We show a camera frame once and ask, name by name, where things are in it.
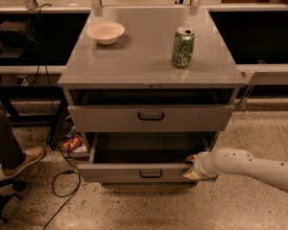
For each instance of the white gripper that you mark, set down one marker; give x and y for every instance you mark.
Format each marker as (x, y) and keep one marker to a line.
(201, 166)

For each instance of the grey drawer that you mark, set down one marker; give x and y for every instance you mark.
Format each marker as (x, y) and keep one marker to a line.
(143, 157)
(150, 118)

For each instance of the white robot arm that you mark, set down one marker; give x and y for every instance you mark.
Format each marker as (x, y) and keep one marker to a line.
(241, 162)

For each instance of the grey top drawer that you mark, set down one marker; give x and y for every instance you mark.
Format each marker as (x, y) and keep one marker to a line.
(150, 118)

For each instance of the grey drawer cabinet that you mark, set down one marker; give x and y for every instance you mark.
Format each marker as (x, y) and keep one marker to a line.
(138, 68)

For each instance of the orange snack packet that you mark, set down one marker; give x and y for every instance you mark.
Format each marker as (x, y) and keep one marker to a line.
(72, 143)

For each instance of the green soda can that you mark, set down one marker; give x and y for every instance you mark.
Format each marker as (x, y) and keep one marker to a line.
(183, 47)

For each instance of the white bowl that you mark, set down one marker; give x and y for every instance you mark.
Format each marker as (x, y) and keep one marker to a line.
(105, 33)

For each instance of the tan shoe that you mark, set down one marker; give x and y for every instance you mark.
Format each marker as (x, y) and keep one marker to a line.
(24, 162)

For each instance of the black office chair base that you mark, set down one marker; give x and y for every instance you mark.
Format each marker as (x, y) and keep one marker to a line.
(18, 186)

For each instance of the person's trouser leg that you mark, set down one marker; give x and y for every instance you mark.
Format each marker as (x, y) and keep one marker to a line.
(11, 154)

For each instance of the dark box on shelf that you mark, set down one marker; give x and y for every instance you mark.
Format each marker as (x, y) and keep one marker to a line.
(14, 33)

